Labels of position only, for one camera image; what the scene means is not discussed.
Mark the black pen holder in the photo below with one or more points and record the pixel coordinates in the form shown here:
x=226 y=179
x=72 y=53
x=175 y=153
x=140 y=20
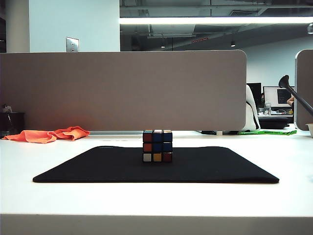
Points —
x=13 y=122

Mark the grey desk divider panel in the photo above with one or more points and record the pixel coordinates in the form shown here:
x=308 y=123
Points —
x=122 y=90

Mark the beige paper cup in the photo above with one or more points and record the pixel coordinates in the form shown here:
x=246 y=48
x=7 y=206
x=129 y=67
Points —
x=310 y=129

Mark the silver wall switch plate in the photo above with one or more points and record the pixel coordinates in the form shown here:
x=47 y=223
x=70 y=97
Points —
x=72 y=44

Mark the white divider foot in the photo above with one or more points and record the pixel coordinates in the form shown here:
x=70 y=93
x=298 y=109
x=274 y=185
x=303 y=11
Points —
x=219 y=133

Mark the computer monitor with white screen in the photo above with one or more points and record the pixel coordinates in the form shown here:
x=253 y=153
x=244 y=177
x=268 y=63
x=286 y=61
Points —
x=271 y=95

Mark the clear drinking glass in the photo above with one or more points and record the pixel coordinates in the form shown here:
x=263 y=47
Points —
x=268 y=109

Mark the dark computer monitor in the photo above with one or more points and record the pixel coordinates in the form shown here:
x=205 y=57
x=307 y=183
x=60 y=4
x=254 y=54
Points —
x=255 y=94

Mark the person at distant desk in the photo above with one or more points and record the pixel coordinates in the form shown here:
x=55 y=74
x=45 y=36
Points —
x=291 y=101

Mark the Rubik's cube puzzle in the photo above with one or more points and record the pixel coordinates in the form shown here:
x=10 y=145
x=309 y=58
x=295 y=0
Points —
x=157 y=147

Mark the black pendant ceiling lamp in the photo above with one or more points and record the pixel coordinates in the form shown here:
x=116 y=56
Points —
x=233 y=44

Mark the red ceiling sign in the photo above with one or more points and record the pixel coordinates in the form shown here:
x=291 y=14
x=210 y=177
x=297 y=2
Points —
x=199 y=40

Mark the narrow brown desk divider panel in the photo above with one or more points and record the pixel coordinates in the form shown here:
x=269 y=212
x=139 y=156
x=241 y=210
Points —
x=304 y=80

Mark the black mouse pad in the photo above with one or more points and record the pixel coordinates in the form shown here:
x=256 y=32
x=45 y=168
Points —
x=156 y=171

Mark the black padded case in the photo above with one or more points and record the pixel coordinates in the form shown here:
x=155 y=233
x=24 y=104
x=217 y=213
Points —
x=272 y=122

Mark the orange cloth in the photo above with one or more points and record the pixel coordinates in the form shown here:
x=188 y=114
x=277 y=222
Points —
x=44 y=135

